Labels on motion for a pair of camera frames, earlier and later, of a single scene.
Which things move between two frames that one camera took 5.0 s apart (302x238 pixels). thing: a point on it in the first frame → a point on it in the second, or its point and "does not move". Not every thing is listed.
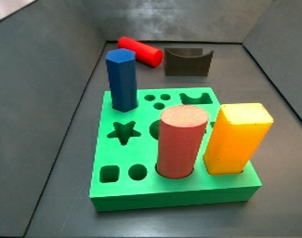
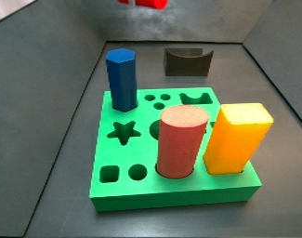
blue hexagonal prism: (121, 75) does not move
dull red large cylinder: (181, 130) does not move
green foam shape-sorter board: (125, 179) does not move
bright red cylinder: (147, 55) → (149, 4)
